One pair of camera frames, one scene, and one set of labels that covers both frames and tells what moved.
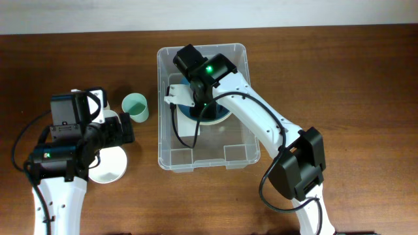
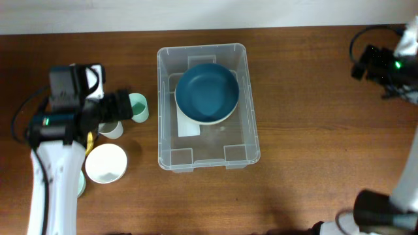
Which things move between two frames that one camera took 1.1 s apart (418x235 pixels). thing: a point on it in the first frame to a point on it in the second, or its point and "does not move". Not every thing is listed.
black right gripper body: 199,100 to 383,67
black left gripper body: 109,133 to 108,109
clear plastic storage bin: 233,143 does not move
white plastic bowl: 112,165 does not move
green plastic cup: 136,105 does not move
